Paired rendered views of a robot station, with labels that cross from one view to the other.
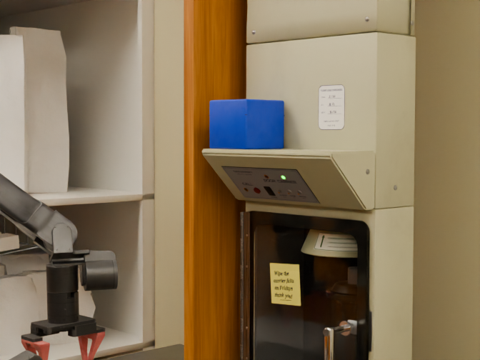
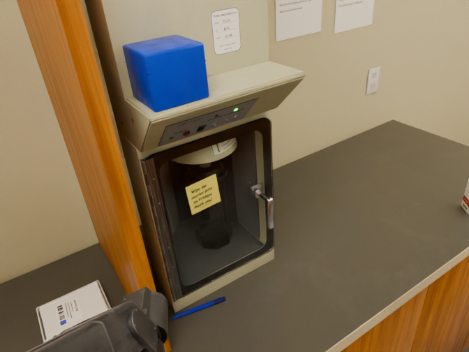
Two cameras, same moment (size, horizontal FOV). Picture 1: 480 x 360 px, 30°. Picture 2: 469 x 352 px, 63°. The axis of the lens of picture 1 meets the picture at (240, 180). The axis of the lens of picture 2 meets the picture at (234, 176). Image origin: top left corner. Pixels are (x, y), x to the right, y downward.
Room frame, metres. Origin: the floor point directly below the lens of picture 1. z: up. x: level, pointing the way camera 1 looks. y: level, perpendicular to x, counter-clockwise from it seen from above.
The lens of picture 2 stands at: (1.43, 0.58, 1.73)
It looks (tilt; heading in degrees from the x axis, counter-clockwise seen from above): 31 degrees down; 283
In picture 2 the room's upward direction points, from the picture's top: 5 degrees counter-clockwise
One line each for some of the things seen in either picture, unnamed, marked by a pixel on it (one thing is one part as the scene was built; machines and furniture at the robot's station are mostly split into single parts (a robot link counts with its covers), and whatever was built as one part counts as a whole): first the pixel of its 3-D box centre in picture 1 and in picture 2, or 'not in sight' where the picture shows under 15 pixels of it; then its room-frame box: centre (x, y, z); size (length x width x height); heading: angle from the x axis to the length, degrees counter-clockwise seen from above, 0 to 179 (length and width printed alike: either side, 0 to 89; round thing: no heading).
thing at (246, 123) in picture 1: (246, 124); (166, 71); (1.66, -0.01, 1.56); 0.10 x 0.10 x 0.09; 43
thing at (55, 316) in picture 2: not in sight; (75, 313); (2.00, 0.04, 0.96); 0.16 x 0.12 x 0.04; 43
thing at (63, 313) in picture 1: (63, 310); not in sight; (1.63, 0.32, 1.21); 0.10 x 0.07 x 0.07; 134
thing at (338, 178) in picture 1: (283, 177); (221, 110); (1.59, -0.08, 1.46); 0.32 x 0.11 x 0.10; 43
